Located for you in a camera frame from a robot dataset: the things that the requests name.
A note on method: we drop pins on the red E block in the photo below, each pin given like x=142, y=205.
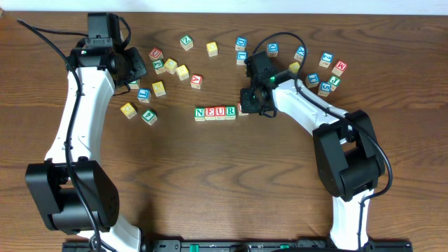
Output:
x=209, y=113

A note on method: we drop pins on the green Z block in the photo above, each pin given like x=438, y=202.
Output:
x=186, y=42

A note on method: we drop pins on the green V block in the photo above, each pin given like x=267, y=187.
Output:
x=134, y=85

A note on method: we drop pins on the yellow block right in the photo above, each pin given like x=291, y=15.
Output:
x=294, y=68

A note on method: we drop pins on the green J block right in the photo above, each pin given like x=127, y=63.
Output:
x=335, y=82

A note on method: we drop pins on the yellow block middle left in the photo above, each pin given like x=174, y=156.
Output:
x=159, y=88

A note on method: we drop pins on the blue L block left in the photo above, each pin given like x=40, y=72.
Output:
x=144, y=95

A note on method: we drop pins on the yellow block beside R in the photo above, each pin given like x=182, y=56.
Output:
x=182, y=72

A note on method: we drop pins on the blue D block right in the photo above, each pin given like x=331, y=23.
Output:
x=272, y=49

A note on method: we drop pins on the green R block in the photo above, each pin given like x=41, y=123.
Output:
x=230, y=112

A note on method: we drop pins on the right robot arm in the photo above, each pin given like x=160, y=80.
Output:
x=348, y=158

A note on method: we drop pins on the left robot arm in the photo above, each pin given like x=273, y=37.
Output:
x=71, y=191

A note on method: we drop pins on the blue l block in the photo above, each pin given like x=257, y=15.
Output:
x=144, y=95
x=241, y=57

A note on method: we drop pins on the red I block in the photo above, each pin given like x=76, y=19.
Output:
x=240, y=112

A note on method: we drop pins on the blue L block centre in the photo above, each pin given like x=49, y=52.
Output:
x=241, y=57

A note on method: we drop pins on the green J block left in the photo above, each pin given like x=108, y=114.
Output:
x=159, y=66

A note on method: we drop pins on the yellow O block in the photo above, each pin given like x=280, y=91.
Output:
x=212, y=49

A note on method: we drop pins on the yellow block upper left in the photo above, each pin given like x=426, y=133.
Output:
x=170, y=66

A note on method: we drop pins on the red u block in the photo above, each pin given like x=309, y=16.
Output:
x=155, y=54
x=220, y=112

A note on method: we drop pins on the blue Z block right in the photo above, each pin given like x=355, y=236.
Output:
x=325, y=60

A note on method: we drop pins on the blue d block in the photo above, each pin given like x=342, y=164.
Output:
x=272, y=49
x=240, y=44

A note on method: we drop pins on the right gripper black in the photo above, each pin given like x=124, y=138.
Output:
x=248, y=100

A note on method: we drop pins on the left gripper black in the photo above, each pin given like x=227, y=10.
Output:
x=136, y=65

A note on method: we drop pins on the blue S block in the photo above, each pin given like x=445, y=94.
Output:
x=324, y=89

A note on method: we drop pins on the blue D block upper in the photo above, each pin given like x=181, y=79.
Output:
x=240, y=44

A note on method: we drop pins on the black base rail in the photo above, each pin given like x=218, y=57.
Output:
x=264, y=246

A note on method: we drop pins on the red M block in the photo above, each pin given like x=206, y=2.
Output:
x=339, y=68

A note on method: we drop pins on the green N block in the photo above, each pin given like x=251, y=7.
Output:
x=199, y=114

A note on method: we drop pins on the green 4 block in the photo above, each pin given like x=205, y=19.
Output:
x=149, y=117

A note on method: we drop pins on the blue X block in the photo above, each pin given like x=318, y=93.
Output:
x=300, y=53

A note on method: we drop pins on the green j block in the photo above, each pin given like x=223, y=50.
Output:
x=159, y=66
x=335, y=82

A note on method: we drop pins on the yellow block lower left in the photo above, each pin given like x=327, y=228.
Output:
x=129, y=110

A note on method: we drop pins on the red A block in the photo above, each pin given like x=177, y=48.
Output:
x=196, y=81

